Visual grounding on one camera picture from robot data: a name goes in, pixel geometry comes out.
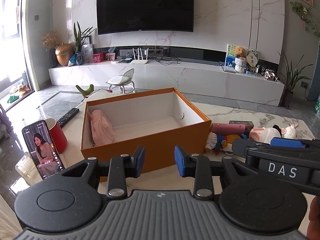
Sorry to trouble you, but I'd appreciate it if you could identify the brown sailor plush toy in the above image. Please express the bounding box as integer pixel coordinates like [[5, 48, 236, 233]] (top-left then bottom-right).
[[204, 132, 248, 154]]

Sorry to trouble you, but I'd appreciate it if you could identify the pink snap wallet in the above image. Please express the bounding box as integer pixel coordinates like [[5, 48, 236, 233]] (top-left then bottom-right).
[[210, 123, 246, 136]]

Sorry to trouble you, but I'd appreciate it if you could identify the dark photo card box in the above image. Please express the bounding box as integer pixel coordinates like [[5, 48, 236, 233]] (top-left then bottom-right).
[[229, 120, 254, 132]]

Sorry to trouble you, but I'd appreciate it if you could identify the pink fabric pouch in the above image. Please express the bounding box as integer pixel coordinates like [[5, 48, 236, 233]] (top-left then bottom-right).
[[90, 109, 116, 146]]

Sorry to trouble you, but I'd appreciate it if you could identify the white crochet bunny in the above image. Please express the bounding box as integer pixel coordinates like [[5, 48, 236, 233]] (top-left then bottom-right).
[[281, 124, 299, 139]]

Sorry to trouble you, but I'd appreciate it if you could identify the orange cardboard box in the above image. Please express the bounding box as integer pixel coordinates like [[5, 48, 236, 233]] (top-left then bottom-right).
[[80, 88, 212, 173]]

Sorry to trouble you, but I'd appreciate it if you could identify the potted green plant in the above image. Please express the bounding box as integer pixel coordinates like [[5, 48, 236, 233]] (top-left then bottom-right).
[[279, 50, 313, 109]]

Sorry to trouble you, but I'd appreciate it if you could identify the black white cow figurine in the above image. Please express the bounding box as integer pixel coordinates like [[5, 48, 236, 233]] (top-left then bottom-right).
[[261, 67, 279, 82]]

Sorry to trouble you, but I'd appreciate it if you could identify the white marble tv console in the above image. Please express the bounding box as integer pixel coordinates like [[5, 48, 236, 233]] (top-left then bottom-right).
[[49, 61, 284, 106]]

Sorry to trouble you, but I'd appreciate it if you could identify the red cup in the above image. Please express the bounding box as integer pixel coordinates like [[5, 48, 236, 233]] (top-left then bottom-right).
[[45, 118, 67, 154]]

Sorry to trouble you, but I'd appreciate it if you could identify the black remote control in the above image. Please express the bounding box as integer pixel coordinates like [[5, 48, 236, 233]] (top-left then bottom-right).
[[57, 108, 80, 128]]

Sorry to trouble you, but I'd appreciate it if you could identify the green toy on floor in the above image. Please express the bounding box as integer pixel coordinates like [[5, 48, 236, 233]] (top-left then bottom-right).
[[75, 84, 94, 98]]

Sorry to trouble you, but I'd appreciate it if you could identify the landscape picture card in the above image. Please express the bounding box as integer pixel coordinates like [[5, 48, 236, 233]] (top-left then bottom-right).
[[220, 44, 236, 73]]

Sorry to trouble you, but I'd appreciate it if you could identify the small teddy bear in pot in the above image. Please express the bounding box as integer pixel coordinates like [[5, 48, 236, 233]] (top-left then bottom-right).
[[234, 46, 247, 74]]

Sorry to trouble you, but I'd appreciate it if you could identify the round paper fan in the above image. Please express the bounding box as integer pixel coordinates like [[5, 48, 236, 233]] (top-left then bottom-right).
[[246, 48, 259, 73]]

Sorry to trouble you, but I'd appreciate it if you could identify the smartphone on stand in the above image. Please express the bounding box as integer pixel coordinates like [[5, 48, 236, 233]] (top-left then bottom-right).
[[22, 120, 65, 179]]

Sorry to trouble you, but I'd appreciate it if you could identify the white wifi router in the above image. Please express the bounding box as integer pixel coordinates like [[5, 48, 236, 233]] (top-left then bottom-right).
[[130, 48, 149, 64]]

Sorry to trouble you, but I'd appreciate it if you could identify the red gift box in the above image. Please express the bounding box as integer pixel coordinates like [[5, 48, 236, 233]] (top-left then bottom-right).
[[93, 53, 104, 63]]

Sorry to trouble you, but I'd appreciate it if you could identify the golden acorn vase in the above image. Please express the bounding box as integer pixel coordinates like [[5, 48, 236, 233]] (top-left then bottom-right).
[[55, 43, 74, 66]]

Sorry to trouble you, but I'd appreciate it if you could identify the hanging ivy plant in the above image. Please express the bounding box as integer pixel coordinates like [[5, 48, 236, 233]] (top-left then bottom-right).
[[290, 1, 319, 39]]

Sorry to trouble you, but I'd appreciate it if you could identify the tall leafy plant in vase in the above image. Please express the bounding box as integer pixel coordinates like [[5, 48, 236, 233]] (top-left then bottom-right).
[[73, 21, 95, 66]]

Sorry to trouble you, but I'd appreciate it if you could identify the dried flower bouquet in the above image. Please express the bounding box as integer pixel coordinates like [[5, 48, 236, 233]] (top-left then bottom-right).
[[42, 30, 60, 68]]

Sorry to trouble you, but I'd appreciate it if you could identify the black wall television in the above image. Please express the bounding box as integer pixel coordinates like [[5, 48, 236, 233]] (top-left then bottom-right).
[[96, 0, 194, 35]]

